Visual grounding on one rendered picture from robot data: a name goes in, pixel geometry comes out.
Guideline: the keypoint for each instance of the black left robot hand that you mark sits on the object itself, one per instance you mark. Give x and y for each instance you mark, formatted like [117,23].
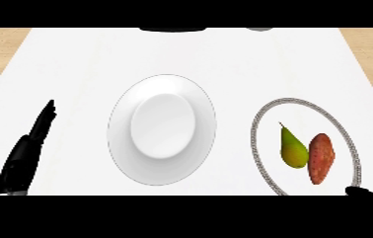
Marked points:
[25,159]

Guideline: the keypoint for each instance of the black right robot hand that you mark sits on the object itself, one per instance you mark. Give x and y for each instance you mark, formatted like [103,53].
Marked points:
[359,191]

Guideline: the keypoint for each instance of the reddish brown sweet potato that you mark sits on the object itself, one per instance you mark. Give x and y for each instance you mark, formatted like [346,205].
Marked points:
[321,158]

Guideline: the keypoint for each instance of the white placemat with grey rim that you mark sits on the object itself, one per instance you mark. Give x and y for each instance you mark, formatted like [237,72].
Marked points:
[272,140]

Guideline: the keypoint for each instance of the white oval plate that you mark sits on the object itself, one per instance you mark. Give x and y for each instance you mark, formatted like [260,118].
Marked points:
[162,129]

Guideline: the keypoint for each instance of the green pear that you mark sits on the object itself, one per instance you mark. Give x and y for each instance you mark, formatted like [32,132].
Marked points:
[293,149]

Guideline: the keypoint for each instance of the black rounded object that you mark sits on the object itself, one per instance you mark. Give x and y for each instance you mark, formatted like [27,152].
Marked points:
[173,29]

